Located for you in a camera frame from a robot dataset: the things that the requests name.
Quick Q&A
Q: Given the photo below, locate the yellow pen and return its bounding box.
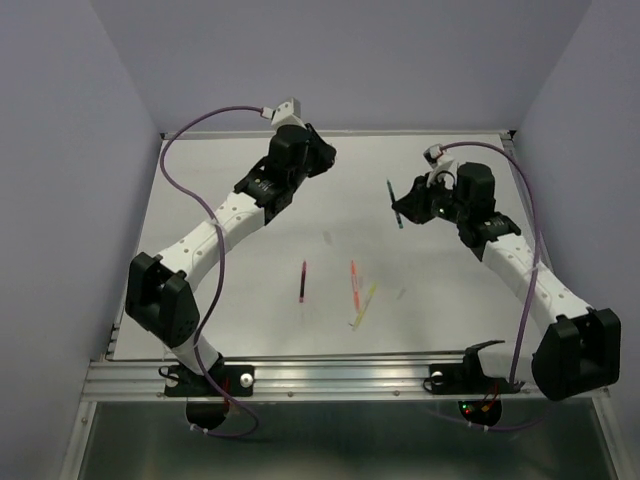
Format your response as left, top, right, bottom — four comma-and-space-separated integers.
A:
352, 283, 377, 331

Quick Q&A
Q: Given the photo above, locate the red pen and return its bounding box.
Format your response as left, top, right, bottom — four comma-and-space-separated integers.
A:
299, 260, 307, 303

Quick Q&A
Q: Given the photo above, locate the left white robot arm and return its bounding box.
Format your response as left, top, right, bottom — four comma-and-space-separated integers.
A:
125, 124, 336, 394

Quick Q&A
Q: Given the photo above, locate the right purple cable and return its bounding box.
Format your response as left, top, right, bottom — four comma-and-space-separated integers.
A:
424, 140, 551, 433

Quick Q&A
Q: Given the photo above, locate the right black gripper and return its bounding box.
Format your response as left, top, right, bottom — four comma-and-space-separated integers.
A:
388, 171, 468, 225

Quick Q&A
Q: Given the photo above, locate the orange pen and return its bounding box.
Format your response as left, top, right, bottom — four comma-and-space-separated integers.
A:
350, 260, 360, 312

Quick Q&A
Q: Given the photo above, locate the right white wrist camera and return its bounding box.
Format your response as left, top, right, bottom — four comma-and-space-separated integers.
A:
423, 144, 455, 186

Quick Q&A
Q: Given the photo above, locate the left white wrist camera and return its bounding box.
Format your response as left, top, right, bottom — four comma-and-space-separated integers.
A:
260, 97, 305, 131

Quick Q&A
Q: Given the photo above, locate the white table board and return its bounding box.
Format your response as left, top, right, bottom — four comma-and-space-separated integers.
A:
107, 133, 579, 361

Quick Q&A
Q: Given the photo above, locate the green pen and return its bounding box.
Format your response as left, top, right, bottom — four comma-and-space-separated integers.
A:
385, 178, 404, 231

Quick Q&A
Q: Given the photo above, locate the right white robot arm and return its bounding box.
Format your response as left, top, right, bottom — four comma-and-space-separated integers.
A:
392, 163, 621, 401

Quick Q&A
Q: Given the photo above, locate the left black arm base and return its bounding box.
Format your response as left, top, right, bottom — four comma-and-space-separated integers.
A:
157, 358, 260, 439

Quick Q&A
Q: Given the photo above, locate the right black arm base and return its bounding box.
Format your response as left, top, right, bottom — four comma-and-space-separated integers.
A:
422, 340, 524, 433

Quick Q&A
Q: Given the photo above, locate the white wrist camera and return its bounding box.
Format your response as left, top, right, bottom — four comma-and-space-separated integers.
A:
260, 97, 305, 131
423, 144, 455, 186

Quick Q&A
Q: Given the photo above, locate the aluminium front rail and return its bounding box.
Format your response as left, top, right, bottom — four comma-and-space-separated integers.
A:
79, 353, 614, 401

